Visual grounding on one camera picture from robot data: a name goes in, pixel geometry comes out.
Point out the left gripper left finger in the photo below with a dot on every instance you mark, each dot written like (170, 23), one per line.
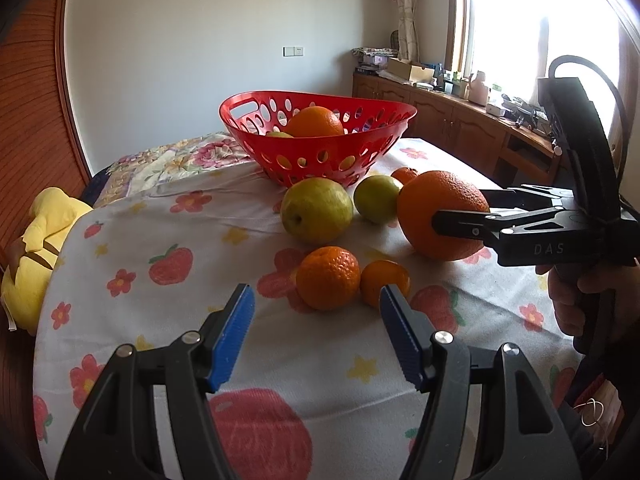
(115, 436)

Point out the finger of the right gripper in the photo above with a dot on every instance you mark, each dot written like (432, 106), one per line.
(529, 197)
(527, 230)

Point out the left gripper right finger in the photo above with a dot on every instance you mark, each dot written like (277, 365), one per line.
(521, 435)

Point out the mandarin orange with stem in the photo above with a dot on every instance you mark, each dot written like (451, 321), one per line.
(404, 174)

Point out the small mandarin orange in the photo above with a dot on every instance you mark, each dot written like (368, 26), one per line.
(380, 273)

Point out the medium mandarin orange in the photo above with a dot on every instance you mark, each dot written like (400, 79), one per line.
(328, 278)

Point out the wooden sideboard cabinet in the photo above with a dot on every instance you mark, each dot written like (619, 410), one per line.
(496, 147)

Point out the pink white bottle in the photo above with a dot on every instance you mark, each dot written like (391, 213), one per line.
(478, 93)

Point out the green apple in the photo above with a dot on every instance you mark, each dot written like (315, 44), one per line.
(376, 197)

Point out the yellow plush toy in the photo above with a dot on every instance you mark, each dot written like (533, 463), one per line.
(33, 256)

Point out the cardboard box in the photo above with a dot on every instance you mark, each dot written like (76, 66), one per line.
(407, 71)

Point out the yellow-green pear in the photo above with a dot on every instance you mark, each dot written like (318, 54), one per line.
(316, 211)

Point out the white strawberry-print cloth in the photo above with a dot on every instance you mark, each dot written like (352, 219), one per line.
(314, 395)

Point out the orange inside basket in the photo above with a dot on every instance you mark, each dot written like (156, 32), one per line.
(314, 121)

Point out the green fruit inside basket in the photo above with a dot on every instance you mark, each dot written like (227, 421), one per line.
(279, 134)

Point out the patterned curtain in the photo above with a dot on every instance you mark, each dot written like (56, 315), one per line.
(407, 35)

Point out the red perforated plastic basket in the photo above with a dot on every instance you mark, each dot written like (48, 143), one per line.
(371, 128)

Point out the floral bed quilt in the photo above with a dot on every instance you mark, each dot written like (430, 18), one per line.
(138, 172)

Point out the window with wooden frame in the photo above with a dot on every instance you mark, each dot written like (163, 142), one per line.
(513, 42)

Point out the white wall switch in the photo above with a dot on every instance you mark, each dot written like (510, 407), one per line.
(293, 52)

